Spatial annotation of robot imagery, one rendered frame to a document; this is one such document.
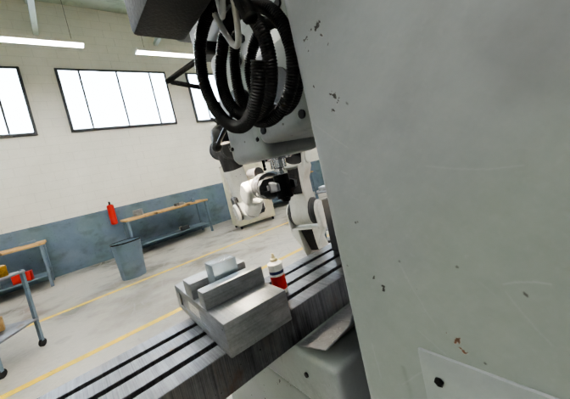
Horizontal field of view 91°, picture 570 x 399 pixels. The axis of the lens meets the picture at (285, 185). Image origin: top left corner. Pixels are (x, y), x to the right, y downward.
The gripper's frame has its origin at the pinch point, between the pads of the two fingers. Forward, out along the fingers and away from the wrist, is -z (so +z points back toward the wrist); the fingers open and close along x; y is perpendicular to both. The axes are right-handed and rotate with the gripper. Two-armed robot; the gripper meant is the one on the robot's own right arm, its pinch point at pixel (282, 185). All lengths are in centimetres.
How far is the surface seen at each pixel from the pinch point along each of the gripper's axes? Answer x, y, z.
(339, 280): 5.6, 28.3, -10.6
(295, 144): 1.9, -10.2, -9.6
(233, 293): -22.8, 19.7, -12.5
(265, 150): -6.9, -10.1, -10.6
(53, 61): -185, -354, 730
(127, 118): -67, -209, 751
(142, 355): -44, 28, -5
